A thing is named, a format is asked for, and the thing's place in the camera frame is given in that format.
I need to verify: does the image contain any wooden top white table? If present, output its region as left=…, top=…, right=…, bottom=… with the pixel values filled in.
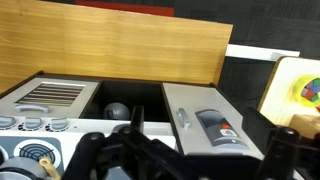
left=225, top=43, right=320, bottom=128

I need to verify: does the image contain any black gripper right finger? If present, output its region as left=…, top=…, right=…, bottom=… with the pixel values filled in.
left=244, top=107, right=320, bottom=180

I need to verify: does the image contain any yellow bowl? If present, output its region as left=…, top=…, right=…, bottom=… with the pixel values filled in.
left=293, top=74, right=320, bottom=108

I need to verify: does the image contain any stovetop burner panel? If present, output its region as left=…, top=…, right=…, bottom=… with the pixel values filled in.
left=0, top=135, right=65, bottom=177

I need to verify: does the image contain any wooden base board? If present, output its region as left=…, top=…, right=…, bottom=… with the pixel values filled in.
left=0, top=0, right=234, bottom=95

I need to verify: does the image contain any fridge door with dispenser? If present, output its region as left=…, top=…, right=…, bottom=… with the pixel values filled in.
left=162, top=82, right=264, bottom=156

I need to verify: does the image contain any grey oven door handle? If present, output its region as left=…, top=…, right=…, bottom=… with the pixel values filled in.
left=14, top=103, right=50, bottom=115

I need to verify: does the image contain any grey metal pot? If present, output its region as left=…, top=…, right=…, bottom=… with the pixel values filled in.
left=0, top=156, right=63, bottom=180

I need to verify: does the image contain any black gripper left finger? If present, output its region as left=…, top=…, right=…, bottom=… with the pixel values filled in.
left=61, top=105, right=158, bottom=180

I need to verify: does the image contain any grey stove knob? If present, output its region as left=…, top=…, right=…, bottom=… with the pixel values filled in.
left=0, top=115, right=18, bottom=130
left=45, top=117, right=70, bottom=133
left=18, top=116, right=46, bottom=132

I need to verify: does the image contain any red flat panel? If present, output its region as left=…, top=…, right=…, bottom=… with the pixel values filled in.
left=74, top=0, right=175, bottom=17

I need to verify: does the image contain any cardboard box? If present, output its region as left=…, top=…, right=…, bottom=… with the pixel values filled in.
left=288, top=113, right=320, bottom=140

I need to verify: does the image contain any grey round ball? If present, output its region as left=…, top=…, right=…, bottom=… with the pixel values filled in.
left=103, top=102, right=131, bottom=121

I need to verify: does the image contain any toy kitchen unit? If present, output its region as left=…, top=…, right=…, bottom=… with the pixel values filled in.
left=0, top=70, right=268, bottom=180

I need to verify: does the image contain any red block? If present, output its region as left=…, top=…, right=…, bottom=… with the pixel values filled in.
left=304, top=89, right=316, bottom=100

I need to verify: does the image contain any oven door with vents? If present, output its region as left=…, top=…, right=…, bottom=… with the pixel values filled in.
left=0, top=77, right=100, bottom=120

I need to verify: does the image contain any grey water dispenser panel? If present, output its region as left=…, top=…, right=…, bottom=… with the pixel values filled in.
left=195, top=108, right=250, bottom=150

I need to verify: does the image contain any grey short fridge handle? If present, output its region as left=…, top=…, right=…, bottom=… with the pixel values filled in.
left=176, top=107, right=192, bottom=130

